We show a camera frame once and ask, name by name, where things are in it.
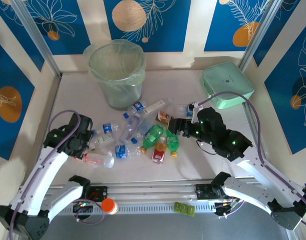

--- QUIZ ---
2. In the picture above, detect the small clear bottle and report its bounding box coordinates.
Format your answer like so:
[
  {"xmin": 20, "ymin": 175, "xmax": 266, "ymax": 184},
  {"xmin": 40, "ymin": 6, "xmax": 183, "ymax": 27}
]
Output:
[{"xmin": 171, "ymin": 102, "xmax": 195, "ymax": 118}]

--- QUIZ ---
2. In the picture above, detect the orange label plastic bottle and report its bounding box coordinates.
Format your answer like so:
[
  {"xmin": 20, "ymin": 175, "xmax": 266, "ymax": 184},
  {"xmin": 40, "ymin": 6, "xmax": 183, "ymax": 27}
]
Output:
[{"xmin": 155, "ymin": 110, "xmax": 175, "ymax": 125}]

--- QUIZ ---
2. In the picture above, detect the clear bottle green label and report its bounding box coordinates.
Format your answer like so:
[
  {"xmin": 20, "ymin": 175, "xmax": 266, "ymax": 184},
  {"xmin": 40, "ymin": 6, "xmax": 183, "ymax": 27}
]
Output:
[{"xmin": 89, "ymin": 133, "xmax": 116, "ymax": 152}]

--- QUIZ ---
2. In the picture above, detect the clear bottle red label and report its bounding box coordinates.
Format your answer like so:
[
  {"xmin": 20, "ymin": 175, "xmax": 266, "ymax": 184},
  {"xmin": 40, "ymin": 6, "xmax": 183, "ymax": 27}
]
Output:
[{"xmin": 82, "ymin": 150, "xmax": 116, "ymax": 169}]

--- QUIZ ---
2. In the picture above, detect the red juice bottle white cap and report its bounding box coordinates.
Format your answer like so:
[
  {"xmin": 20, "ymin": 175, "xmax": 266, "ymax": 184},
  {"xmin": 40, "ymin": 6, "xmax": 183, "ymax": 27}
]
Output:
[{"xmin": 152, "ymin": 136, "xmax": 168, "ymax": 165}]

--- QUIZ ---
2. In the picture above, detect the clear bottle long white label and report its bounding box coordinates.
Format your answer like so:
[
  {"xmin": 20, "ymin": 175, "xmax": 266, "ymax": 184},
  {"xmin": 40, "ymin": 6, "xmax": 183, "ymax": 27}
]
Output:
[{"xmin": 142, "ymin": 98, "xmax": 174, "ymax": 115}]

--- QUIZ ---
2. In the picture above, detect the clear bottle pale blue label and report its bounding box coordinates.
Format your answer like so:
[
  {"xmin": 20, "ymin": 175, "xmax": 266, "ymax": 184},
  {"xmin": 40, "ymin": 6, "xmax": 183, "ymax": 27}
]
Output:
[{"xmin": 131, "ymin": 119, "xmax": 155, "ymax": 145}]

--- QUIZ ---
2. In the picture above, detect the clear blue tinted bottle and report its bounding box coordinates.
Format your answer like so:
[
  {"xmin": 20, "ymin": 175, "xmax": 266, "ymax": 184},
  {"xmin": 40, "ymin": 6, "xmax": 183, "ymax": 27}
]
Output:
[{"xmin": 119, "ymin": 113, "xmax": 141, "ymax": 143}]

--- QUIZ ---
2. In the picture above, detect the clear Pepsi bottle blue cap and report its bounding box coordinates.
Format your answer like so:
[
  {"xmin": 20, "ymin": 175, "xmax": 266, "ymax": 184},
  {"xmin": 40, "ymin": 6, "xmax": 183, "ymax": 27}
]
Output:
[
  {"xmin": 123, "ymin": 99, "xmax": 149, "ymax": 119},
  {"xmin": 91, "ymin": 121, "xmax": 121, "ymax": 137}
]

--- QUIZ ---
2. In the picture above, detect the green plastic bin liner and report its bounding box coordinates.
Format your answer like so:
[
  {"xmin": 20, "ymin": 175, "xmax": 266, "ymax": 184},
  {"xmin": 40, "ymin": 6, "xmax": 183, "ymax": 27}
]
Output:
[{"xmin": 83, "ymin": 39, "xmax": 146, "ymax": 88}]

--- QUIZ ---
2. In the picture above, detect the mint green zip case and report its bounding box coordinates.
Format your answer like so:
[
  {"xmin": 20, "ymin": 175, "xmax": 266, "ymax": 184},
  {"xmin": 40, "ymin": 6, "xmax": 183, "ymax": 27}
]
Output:
[{"xmin": 199, "ymin": 62, "xmax": 255, "ymax": 110}]

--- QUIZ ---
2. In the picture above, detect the orange lid jar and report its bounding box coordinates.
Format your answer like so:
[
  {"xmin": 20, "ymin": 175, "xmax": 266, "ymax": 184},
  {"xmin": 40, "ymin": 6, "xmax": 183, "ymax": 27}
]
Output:
[{"xmin": 101, "ymin": 197, "xmax": 120, "ymax": 216}]

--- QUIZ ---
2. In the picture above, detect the grey metal sheet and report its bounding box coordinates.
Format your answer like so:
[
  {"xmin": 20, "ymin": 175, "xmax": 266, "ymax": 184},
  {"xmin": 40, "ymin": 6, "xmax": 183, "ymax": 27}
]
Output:
[{"xmin": 40, "ymin": 214, "xmax": 291, "ymax": 240}]

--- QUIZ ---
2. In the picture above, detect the thin black wire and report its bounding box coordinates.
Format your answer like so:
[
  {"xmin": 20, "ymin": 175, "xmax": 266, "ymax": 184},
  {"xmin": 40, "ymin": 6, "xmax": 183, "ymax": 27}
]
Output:
[{"xmin": 195, "ymin": 139, "xmax": 220, "ymax": 155}]

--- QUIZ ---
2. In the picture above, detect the purple camera cable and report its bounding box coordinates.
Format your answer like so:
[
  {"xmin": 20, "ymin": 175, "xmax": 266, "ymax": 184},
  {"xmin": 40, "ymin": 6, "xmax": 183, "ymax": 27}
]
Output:
[
  {"xmin": 7, "ymin": 110, "xmax": 81, "ymax": 240},
  {"xmin": 199, "ymin": 91, "xmax": 306, "ymax": 231}
]

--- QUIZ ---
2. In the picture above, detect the aluminium side rail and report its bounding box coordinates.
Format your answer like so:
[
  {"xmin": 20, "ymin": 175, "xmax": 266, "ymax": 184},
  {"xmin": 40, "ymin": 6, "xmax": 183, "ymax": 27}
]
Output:
[
  {"xmin": 46, "ymin": 73, "xmax": 63, "ymax": 131},
  {"xmin": 241, "ymin": 101, "xmax": 267, "ymax": 163}
]

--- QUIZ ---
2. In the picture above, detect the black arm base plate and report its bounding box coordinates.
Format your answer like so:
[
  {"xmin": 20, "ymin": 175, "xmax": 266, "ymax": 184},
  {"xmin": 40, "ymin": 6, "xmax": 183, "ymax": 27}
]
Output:
[
  {"xmin": 194, "ymin": 183, "xmax": 215, "ymax": 201},
  {"xmin": 89, "ymin": 186, "xmax": 109, "ymax": 202}
]

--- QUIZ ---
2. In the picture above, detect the circuit board with wires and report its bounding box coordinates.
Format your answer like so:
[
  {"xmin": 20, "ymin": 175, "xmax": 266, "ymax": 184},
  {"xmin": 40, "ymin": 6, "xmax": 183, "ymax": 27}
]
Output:
[
  {"xmin": 72, "ymin": 201, "xmax": 95, "ymax": 213},
  {"xmin": 214, "ymin": 199, "xmax": 241, "ymax": 217}
]

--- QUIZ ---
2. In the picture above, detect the wire mesh waste bin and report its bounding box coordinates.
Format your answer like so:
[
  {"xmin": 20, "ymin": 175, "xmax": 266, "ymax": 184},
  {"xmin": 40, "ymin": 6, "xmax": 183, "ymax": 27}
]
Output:
[{"xmin": 89, "ymin": 41, "xmax": 145, "ymax": 111}]

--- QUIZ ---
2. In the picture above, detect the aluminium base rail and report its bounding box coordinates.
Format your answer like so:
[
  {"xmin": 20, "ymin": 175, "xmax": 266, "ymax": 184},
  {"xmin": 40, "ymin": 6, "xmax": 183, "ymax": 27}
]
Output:
[{"xmin": 41, "ymin": 177, "xmax": 268, "ymax": 208}]

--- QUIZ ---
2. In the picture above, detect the short purple cable loop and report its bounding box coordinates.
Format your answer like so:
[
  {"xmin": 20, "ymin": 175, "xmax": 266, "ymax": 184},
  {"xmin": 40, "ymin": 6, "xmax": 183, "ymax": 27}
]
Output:
[
  {"xmin": 76, "ymin": 199, "xmax": 105, "ymax": 225},
  {"xmin": 217, "ymin": 199, "xmax": 246, "ymax": 220}
]

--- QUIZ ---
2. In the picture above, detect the grey slotted cable duct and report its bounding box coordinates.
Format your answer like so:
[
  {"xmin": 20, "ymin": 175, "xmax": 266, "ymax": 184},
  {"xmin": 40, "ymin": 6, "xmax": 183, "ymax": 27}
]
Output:
[{"xmin": 60, "ymin": 202, "xmax": 217, "ymax": 216}]

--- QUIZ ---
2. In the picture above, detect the aluminium frame post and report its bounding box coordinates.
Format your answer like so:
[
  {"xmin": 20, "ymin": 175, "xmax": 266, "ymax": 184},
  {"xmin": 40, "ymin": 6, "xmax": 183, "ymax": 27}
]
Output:
[
  {"xmin": 11, "ymin": 0, "xmax": 62, "ymax": 77},
  {"xmin": 238, "ymin": 0, "xmax": 286, "ymax": 72}
]

